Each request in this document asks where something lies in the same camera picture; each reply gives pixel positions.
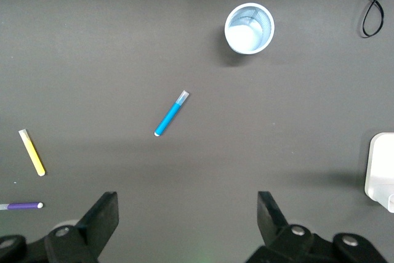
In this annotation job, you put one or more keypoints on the light blue plastic cup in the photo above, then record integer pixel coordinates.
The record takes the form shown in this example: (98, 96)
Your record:
(246, 38)

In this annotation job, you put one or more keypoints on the purple marker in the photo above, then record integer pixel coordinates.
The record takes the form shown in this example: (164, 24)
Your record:
(21, 206)

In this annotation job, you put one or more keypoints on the white stand with pole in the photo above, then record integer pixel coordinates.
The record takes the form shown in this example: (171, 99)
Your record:
(381, 167)

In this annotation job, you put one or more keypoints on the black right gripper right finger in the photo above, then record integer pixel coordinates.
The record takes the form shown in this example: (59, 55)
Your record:
(274, 226)

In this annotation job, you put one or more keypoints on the blue marker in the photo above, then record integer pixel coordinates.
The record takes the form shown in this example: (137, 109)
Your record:
(170, 115)

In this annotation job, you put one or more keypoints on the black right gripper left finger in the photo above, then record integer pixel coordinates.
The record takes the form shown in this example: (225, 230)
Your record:
(98, 223)

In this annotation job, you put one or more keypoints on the yellow marker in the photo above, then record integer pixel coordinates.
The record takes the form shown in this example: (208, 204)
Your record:
(32, 153)

